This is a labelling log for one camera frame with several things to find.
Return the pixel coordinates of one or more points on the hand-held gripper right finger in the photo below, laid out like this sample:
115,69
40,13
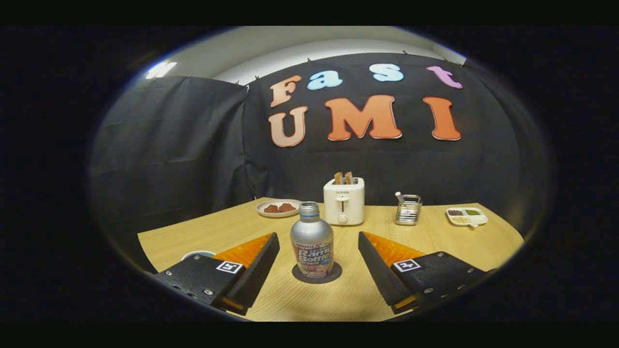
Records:
379,273

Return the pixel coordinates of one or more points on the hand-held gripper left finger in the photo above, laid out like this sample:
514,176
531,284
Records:
256,273

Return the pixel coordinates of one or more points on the dark brown round coaster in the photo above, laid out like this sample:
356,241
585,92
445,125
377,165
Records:
337,274

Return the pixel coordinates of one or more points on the silver bottle with printed label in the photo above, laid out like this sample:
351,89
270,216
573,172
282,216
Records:
312,237

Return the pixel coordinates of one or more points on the white oval plate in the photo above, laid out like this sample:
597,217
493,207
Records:
263,214

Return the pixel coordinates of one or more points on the wooden table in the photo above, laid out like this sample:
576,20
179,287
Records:
435,251

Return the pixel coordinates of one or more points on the brown food piece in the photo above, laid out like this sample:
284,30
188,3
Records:
271,209
287,207

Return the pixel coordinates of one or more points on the white toaster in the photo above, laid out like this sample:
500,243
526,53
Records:
344,205

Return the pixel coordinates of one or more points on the brown toast slice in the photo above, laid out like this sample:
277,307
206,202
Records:
338,178
348,178

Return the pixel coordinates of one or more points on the white divided dish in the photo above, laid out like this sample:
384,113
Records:
476,217

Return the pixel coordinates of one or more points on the ceiling light panel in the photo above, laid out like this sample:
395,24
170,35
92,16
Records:
160,69

